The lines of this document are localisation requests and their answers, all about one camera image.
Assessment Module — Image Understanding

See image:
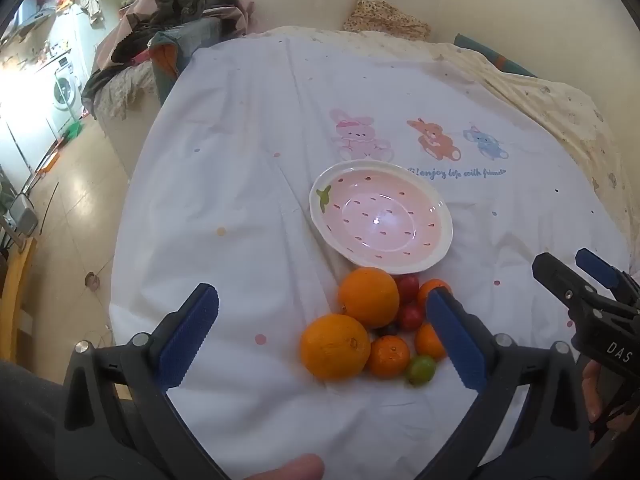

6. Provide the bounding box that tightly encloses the grey-blue cushion with orange trim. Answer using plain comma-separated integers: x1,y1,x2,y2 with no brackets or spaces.
148,15,223,103

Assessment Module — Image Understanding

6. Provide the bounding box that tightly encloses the small mandarin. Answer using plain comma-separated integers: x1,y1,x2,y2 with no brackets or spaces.
369,335,412,380
414,322,448,362
417,278,453,308

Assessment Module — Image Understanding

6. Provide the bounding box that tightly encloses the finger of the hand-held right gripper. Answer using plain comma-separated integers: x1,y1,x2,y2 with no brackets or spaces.
531,252,602,322
574,248,640,312

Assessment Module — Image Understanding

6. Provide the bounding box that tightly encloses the white washing machine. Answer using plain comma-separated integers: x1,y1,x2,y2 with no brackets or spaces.
47,55,83,128

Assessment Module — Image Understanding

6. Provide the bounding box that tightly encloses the person's dark trouser leg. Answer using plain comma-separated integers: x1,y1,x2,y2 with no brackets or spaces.
0,360,66,480

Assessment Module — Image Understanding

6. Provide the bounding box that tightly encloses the person's right hand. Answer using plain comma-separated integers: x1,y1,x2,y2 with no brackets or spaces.
581,359,609,424

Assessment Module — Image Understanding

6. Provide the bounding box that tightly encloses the yellow wooden chair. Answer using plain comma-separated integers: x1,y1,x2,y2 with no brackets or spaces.
0,235,38,356

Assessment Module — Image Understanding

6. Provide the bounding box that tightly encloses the pink strawberry-shaped bowl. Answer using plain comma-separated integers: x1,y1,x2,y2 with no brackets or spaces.
308,159,454,273

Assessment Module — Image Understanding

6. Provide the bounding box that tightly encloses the green lime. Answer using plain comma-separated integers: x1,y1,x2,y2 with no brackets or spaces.
405,355,437,387

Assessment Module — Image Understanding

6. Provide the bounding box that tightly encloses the white hanging cloth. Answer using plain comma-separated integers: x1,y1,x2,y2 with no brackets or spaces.
80,0,106,26

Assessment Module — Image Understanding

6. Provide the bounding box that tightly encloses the person's left hand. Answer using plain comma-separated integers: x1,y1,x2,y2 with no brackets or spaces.
242,453,326,480

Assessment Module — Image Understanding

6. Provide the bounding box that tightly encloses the cream printed bed sheet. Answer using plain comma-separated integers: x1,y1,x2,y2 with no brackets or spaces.
265,25,640,271

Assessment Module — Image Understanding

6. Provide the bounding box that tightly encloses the large orange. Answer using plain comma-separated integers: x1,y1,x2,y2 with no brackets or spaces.
338,266,401,329
300,313,372,381

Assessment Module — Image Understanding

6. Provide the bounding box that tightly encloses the teal pillow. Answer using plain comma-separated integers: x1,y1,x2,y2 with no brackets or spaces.
452,34,538,78

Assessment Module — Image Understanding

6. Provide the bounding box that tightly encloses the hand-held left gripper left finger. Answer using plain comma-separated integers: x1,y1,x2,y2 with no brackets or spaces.
55,282,231,480

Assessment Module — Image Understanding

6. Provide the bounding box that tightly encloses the floral pillow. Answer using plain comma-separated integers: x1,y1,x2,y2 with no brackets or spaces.
342,0,432,38

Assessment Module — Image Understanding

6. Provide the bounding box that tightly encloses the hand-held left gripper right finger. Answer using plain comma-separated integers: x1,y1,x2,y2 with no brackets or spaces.
415,289,591,480

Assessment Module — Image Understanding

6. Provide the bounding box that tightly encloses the dark clothes pile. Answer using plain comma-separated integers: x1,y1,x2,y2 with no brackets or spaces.
81,0,241,111

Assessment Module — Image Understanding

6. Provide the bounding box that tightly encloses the red cherry tomato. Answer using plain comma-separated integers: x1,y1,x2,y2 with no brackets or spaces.
393,274,420,303
397,302,425,332

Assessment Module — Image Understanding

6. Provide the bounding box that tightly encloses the white cartoon-animal printed blanket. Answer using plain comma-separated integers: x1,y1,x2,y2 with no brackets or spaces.
109,30,633,480

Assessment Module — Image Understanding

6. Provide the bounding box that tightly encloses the grey metal stool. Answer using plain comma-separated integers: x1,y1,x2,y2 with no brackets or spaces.
0,165,41,251

